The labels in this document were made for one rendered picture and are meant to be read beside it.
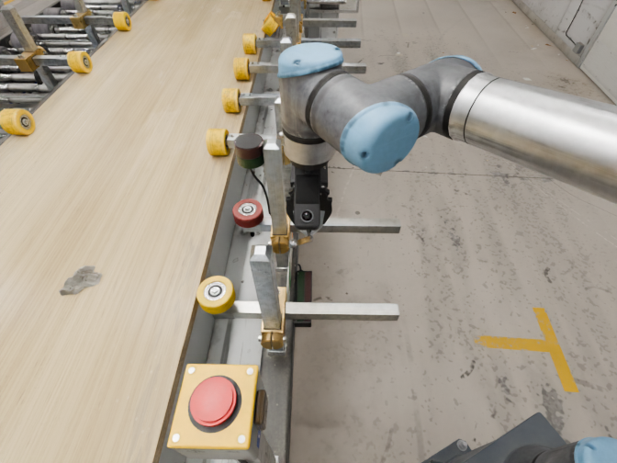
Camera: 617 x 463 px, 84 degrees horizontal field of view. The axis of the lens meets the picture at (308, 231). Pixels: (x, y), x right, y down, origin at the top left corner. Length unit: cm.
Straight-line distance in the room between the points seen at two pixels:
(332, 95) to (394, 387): 139
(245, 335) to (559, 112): 87
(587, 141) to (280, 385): 74
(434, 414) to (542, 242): 125
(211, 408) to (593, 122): 44
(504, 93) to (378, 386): 137
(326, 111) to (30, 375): 71
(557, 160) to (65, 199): 109
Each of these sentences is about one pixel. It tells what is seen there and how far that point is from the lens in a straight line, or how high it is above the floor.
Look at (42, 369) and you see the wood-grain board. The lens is 85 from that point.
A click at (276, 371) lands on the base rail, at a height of 70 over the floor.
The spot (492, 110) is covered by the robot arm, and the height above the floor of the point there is 135.
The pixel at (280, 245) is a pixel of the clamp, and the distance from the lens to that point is 89.
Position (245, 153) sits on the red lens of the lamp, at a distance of 71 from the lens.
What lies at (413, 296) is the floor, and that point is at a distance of 187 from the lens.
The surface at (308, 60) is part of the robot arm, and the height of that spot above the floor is 136.
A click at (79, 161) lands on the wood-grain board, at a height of 90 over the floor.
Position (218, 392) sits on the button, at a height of 123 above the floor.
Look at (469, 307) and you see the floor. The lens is 194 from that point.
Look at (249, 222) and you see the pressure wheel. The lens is 90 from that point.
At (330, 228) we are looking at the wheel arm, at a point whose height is 85.
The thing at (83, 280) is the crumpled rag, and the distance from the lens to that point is 91.
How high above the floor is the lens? 156
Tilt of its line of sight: 49 degrees down
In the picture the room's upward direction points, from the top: straight up
